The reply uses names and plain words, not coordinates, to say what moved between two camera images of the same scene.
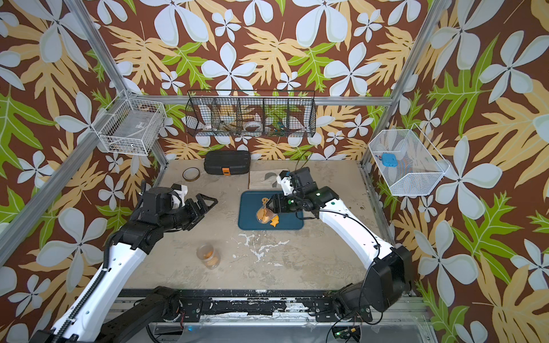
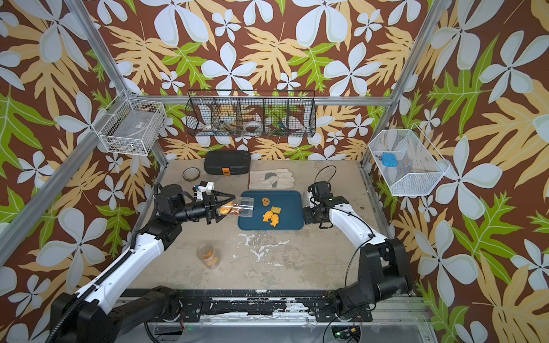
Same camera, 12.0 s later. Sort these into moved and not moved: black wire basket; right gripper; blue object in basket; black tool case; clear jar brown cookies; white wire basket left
Moved: clear jar brown cookies; right gripper
Not moved: white wire basket left; black tool case; black wire basket; blue object in basket
